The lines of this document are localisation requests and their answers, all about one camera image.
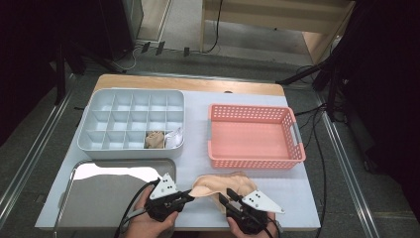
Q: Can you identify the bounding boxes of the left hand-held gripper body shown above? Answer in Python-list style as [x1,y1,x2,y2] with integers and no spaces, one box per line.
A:
[144,172,186,223]

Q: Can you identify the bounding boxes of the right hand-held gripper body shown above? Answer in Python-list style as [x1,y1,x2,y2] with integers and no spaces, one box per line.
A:
[225,189,285,236]

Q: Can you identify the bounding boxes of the beige sock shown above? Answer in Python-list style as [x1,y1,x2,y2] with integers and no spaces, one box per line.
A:
[189,174,232,212]
[144,130,166,150]
[217,171,259,203]

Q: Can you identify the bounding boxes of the white sock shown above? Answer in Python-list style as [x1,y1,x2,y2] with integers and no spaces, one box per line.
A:
[163,127,184,149]

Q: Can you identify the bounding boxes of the silver metal tray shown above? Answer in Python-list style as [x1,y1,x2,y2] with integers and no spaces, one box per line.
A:
[52,158,177,237]

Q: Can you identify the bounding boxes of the pink perforated plastic basket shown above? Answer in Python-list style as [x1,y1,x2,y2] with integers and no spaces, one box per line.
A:
[207,102,307,171]

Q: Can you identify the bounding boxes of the white compartment storage box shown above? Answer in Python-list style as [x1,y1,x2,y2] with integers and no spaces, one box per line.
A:
[76,87,186,160]

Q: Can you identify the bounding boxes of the person's right hand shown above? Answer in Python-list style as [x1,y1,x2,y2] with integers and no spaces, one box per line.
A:
[226,211,281,238]

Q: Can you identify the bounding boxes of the person's left hand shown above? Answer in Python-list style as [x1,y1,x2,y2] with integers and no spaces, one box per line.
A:
[123,186,180,238]

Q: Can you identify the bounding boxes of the white table cover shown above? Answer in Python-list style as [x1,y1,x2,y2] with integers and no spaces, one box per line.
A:
[34,87,322,231]

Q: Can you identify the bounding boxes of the black tripod stand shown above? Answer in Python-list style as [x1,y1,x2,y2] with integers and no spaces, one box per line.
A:
[275,54,343,123]

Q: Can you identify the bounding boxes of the black metal stand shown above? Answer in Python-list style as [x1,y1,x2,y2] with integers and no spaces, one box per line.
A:
[53,39,78,106]

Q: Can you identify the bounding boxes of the wooden bench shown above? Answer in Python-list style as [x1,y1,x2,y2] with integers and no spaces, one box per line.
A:
[198,0,357,65]

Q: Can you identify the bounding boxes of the dark cabinet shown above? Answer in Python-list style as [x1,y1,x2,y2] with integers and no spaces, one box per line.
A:
[98,0,146,61]

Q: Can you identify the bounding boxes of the dark curtain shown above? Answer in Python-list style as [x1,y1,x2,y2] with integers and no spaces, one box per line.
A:
[0,0,110,147]
[330,0,420,222]

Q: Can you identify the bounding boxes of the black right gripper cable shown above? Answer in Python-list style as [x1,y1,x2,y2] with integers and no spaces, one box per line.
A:
[257,211,282,238]

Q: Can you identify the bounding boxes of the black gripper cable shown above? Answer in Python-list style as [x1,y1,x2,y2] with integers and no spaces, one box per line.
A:
[113,178,161,238]
[257,211,282,238]

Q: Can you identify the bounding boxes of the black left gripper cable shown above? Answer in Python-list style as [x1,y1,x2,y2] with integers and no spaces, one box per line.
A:
[113,178,161,238]

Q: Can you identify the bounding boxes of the black floor cable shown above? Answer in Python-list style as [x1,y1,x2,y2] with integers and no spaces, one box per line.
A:
[293,102,329,238]

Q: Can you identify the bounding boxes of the white floor cable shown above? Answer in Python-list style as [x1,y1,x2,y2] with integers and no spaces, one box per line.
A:
[112,45,147,72]

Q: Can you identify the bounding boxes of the black hanging cable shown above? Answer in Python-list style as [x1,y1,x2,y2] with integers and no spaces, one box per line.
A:
[202,0,225,55]

